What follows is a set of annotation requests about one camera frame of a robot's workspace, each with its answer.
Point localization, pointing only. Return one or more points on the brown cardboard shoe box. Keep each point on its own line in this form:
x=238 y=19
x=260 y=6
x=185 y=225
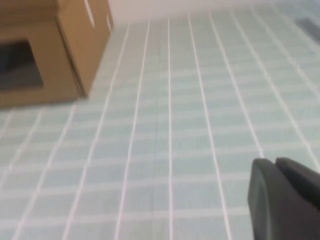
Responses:
x=70 y=50

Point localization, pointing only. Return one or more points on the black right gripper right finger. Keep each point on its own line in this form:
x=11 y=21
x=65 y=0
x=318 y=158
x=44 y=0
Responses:
x=302 y=180

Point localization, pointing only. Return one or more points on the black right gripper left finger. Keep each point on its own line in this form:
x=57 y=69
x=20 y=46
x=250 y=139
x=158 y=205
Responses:
x=270 y=207

